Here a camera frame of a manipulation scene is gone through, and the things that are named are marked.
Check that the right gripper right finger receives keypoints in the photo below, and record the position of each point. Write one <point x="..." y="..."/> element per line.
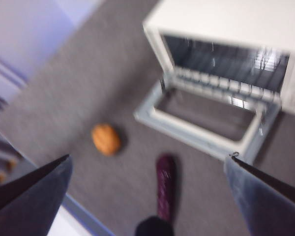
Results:
<point x="265" y="201"/>

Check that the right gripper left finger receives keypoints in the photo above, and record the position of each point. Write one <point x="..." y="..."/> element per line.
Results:
<point x="27" y="204"/>

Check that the purple eggplant with green stem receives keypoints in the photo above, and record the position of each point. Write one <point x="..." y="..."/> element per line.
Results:
<point x="166" y="186"/>

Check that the white Toshiba toaster oven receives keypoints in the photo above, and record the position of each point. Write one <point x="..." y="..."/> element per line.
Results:
<point x="211" y="27"/>

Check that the brown potato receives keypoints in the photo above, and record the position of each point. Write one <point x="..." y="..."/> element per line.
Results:
<point x="105" y="140"/>

